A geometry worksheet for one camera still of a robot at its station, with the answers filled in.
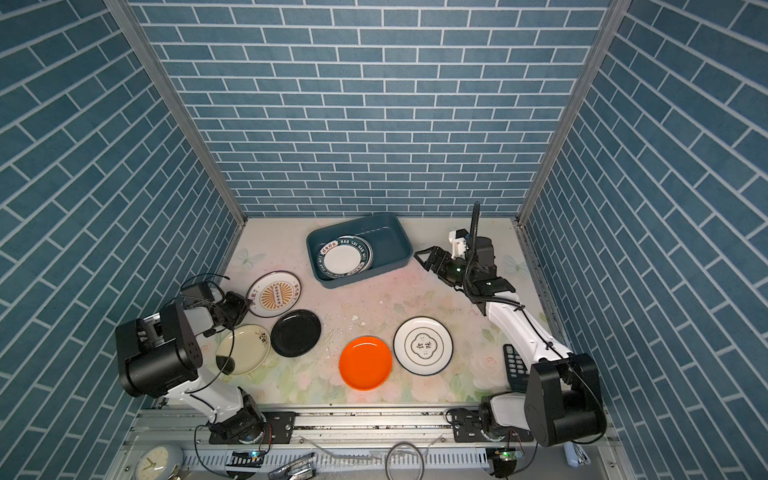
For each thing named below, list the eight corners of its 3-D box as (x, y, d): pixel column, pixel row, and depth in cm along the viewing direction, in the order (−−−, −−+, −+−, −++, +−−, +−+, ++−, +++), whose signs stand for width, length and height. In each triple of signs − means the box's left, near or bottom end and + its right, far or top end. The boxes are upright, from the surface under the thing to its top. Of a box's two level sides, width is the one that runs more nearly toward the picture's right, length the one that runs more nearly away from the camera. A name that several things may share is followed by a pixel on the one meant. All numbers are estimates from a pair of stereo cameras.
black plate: (267, 356, 87) (265, 353, 85) (280, 312, 96) (277, 309, 95) (315, 356, 87) (314, 353, 86) (323, 313, 97) (322, 309, 95)
